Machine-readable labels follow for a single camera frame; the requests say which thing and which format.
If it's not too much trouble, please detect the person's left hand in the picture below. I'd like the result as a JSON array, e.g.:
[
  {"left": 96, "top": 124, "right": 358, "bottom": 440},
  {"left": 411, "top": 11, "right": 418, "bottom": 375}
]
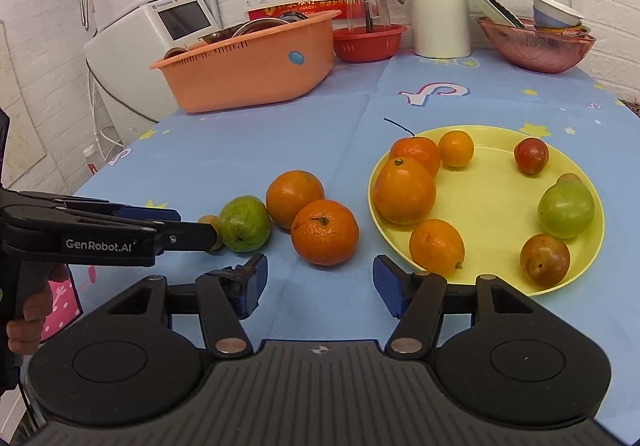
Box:
[{"left": 6, "top": 267, "right": 70, "bottom": 356}]

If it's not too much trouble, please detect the blue white bowl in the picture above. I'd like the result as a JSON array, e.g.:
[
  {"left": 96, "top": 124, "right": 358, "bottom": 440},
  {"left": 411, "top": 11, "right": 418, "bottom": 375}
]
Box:
[{"left": 531, "top": 0, "right": 585, "bottom": 29}]

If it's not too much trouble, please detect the yellow plastic plate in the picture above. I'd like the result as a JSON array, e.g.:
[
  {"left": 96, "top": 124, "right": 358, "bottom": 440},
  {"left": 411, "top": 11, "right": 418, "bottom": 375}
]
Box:
[{"left": 367, "top": 125, "right": 606, "bottom": 297}]

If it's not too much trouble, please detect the red plastic basket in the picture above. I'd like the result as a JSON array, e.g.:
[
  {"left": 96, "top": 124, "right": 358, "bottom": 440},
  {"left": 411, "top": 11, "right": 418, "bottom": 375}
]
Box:
[{"left": 332, "top": 24, "right": 409, "bottom": 64}]

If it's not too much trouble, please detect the orange plastic basket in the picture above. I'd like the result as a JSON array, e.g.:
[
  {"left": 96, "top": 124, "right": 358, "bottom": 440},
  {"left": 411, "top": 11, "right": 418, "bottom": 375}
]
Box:
[{"left": 149, "top": 10, "right": 344, "bottom": 115}]

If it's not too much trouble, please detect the patterned bowl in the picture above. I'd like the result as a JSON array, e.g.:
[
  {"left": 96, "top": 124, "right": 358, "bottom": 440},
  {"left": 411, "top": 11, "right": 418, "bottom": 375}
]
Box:
[{"left": 532, "top": 23, "right": 592, "bottom": 37}]

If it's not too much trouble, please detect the dark orange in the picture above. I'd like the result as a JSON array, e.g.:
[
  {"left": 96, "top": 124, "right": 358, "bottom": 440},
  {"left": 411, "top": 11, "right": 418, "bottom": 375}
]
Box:
[{"left": 265, "top": 170, "right": 326, "bottom": 231}]

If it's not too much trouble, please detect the tangerine with long stem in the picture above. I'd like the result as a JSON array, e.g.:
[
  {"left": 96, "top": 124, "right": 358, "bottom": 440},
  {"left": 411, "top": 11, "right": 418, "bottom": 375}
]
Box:
[{"left": 383, "top": 118, "right": 442, "bottom": 177}]

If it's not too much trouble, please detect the white dish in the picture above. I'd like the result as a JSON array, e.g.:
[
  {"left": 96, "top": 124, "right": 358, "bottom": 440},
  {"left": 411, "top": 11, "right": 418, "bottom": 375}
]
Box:
[{"left": 471, "top": 0, "right": 527, "bottom": 30}]

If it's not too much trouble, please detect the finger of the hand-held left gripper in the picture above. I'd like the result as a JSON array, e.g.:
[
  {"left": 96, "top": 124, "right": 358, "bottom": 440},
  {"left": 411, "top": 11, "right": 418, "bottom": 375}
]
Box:
[
  {"left": 20, "top": 193, "right": 182, "bottom": 223},
  {"left": 5, "top": 207, "right": 219, "bottom": 255}
]

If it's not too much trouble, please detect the white countertop appliance with screen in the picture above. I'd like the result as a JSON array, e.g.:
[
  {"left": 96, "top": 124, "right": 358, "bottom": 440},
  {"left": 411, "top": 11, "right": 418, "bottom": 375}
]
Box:
[{"left": 83, "top": 0, "right": 221, "bottom": 147}]

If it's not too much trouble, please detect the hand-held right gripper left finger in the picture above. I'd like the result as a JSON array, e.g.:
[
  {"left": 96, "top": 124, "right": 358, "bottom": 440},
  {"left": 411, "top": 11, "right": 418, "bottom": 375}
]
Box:
[{"left": 95, "top": 254, "right": 269, "bottom": 360}]

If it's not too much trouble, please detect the dark steel pot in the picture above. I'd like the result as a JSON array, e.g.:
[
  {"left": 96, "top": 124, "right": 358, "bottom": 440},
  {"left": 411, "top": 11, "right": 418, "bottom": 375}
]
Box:
[{"left": 199, "top": 24, "right": 242, "bottom": 45}]

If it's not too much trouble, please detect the white thermos jug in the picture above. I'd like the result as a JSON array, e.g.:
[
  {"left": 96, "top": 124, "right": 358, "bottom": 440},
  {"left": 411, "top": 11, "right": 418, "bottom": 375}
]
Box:
[{"left": 385, "top": 0, "right": 472, "bottom": 60}]

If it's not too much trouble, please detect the red green plum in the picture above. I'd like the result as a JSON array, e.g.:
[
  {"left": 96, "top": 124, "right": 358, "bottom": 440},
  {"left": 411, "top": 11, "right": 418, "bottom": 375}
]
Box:
[{"left": 519, "top": 233, "right": 571, "bottom": 289}]

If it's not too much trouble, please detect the small yellowish orange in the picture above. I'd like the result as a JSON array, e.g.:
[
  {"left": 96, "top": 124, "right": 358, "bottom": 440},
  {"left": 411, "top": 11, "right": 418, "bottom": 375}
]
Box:
[{"left": 438, "top": 130, "right": 475, "bottom": 169}]

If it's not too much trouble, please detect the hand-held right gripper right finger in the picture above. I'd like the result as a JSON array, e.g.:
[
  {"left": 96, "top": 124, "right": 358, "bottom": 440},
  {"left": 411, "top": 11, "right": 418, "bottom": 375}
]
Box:
[{"left": 372, "top": 255, "right": 548, "bottom": 357}]

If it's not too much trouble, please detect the green guava with red blush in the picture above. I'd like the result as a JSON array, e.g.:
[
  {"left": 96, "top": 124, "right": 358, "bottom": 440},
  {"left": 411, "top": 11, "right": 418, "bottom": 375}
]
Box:
[{"left": 218, "top": 195, "right": 272, "bottom": 253}]

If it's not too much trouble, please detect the grey appliance hose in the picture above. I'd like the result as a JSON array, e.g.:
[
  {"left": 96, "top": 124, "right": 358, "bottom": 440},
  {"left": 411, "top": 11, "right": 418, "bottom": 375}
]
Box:
[{"left": 89, "top": 66, "right": 157, "bottom": 125}]

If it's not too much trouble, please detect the large orange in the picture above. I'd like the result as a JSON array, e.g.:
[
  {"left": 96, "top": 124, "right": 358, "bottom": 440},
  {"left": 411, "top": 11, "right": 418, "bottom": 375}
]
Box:
[{"left": 372, "top": 157, "right": 437, "bottom": 225}]

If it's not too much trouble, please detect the bottle with red label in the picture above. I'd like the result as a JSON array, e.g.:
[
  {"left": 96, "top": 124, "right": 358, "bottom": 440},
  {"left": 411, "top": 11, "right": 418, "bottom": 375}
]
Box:
[{"left": 82, "top": 145, "right": 103, "bottom": 177}]

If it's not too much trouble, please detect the tangerine with short stem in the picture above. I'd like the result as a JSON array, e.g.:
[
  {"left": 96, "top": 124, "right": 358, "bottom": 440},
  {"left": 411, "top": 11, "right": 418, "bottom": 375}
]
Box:
[{"left": 290, "top": 199, "right": 360, "bottom": 267}]

